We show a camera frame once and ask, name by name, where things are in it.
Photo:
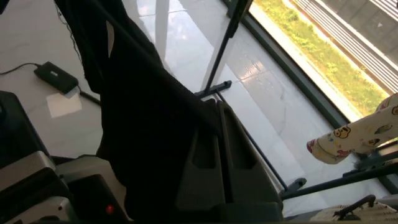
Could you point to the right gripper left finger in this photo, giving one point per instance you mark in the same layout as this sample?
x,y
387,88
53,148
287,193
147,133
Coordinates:
x,y
199,186

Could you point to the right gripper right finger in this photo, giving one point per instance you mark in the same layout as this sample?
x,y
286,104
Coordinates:
x,y
252,189

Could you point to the black garment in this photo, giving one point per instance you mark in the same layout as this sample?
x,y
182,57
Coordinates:
x,y
140,124

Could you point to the cream printed shorts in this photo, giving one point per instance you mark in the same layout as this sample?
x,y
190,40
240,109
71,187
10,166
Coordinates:
x,y
357,137

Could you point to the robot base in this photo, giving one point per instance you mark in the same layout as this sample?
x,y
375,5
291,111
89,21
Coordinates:
x,y
28,168

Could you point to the black clothes rack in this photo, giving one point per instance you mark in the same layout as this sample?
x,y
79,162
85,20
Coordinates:
x,y
214,88

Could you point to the white laundry basket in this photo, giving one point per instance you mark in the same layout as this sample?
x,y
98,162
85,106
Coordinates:
x,y
373,214

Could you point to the black power adapter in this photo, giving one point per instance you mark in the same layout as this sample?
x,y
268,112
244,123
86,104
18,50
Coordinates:
x,y
56,77

